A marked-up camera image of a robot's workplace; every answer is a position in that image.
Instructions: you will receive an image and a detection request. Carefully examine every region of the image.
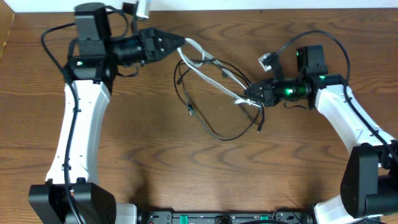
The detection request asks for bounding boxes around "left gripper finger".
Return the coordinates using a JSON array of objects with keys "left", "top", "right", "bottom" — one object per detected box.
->
[
  {"left": 154, "top": 29, "right": 185, "bottom": 47},
  {"left": 159, "top": 43, "right": 183, "bottom": 60}
]

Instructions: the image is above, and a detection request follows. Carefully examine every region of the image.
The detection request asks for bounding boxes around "black usb cable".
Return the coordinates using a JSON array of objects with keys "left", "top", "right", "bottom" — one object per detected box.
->
[{"left": 173, "top": 58, "right": 266, "bottom": 142}]

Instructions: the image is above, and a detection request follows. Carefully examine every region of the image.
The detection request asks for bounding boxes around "white usb cable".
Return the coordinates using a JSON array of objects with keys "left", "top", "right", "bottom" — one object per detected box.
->
[{"left": 176, "top": 37, "right": 264, "bottom": 108}]

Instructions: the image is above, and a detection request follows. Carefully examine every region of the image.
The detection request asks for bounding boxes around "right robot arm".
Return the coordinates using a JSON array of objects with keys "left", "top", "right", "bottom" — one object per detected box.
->
[{"left": 244, "top": 45, "right": 397, "bottom": 223}]

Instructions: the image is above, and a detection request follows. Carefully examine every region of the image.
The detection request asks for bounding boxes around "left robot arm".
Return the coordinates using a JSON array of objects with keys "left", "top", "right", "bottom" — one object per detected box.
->
[{"left": 28, "top": 1, "right": 185, "bottom": 223}]

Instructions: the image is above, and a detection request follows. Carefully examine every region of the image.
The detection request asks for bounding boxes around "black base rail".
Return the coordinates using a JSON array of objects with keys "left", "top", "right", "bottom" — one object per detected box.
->
[{"left": 137, "top": 209, "right": 316, "bottom": 224}]

